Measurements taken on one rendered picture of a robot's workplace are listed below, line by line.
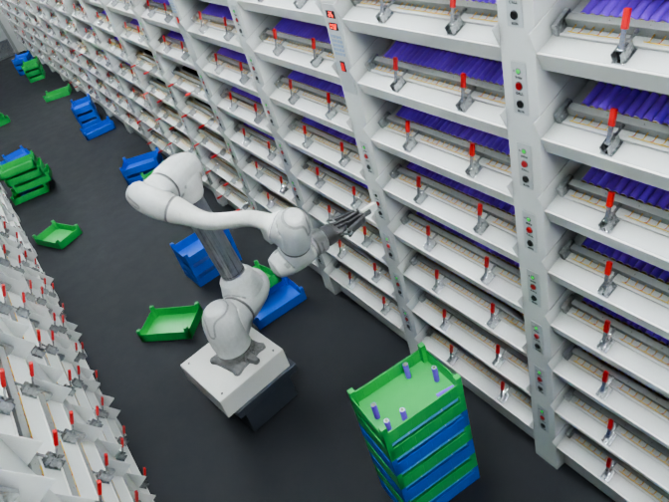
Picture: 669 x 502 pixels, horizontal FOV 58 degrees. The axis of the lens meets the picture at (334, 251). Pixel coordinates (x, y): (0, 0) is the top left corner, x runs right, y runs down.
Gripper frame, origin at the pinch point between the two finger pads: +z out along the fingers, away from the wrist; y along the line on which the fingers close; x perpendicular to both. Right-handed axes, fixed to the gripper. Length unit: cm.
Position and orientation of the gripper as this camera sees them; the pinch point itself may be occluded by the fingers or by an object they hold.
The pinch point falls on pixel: (368, 209)
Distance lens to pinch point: 216.5
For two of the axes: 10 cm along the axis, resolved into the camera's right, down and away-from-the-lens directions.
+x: -2.4, -7.7, -5.9
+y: 5.6, 3.9, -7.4
